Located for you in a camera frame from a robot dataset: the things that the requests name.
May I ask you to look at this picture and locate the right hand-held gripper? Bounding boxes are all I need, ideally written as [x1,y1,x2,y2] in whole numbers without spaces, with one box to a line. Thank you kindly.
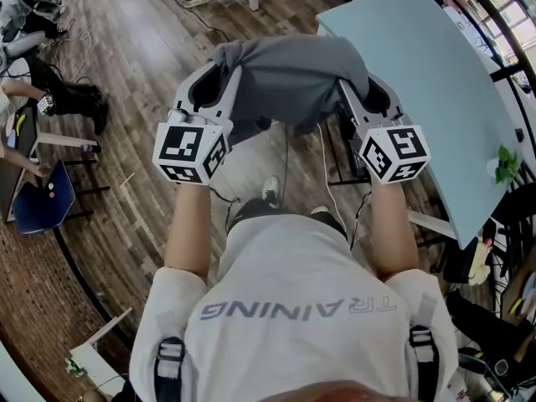
[338,76,433,185]

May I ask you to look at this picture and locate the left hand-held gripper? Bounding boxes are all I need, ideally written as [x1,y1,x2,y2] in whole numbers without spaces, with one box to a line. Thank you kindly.
[152,62,245,186]

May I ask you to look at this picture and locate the grey clothing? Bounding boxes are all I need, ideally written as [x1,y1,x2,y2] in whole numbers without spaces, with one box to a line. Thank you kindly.
[209,34,372,137]

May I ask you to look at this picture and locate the person's right forearm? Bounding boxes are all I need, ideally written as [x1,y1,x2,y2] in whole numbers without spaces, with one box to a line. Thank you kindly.
[367,178,420,283]

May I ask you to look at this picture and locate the person's left forearm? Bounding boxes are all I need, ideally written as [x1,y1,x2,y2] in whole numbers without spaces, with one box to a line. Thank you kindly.
[163,179,211,285]

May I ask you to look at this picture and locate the black metal chair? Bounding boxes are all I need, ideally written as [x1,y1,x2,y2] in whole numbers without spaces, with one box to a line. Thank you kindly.
[487,181,536,312]

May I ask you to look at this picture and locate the blue chair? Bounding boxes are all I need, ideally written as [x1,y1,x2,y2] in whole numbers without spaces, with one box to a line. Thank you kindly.
[11,158,77,235]

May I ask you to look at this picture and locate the light blue table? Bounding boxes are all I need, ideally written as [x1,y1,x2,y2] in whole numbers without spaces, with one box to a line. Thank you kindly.
[315,0,521,251]

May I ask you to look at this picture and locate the person's black shorts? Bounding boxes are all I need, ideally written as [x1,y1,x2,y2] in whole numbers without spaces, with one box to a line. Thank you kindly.
[227,198,349,243]

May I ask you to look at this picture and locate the small green potted plant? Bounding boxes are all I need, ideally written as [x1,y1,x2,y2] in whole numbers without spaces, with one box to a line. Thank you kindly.
[487,143,521,186]

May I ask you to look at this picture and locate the person's white t-shirt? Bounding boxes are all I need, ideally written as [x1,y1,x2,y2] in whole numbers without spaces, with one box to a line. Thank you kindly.
[128,214,460,402]

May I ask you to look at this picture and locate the black floor cable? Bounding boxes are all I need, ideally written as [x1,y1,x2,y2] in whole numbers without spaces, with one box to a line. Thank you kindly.
[156,0,232,44]

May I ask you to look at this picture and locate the white cable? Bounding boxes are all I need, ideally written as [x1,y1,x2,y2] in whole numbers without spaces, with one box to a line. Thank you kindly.
[315,122,349,229]

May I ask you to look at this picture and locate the black and white shoulder strap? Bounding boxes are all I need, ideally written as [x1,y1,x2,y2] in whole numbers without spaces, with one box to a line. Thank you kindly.
[408,324,441,394]
[153,336,187,402]

